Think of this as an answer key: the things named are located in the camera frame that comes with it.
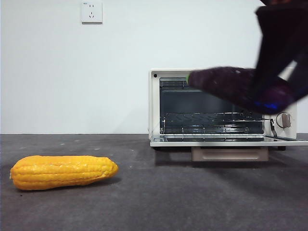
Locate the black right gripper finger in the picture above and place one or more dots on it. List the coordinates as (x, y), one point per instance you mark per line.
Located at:
(302, 79)
(276, 43)

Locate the dark purple eggplant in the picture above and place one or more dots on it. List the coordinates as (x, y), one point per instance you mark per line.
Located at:
(223, 84)

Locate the beige oven knob upright pointer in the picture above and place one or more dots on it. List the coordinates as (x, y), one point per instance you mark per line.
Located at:
(284, 120)

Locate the cream white toaster oven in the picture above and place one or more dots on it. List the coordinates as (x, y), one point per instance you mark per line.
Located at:
(154, 108)

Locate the yellow corn cob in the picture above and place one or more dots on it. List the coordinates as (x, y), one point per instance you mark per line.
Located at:
(60, 173)

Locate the white wall socket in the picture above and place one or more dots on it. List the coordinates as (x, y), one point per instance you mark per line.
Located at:
(92, 13)

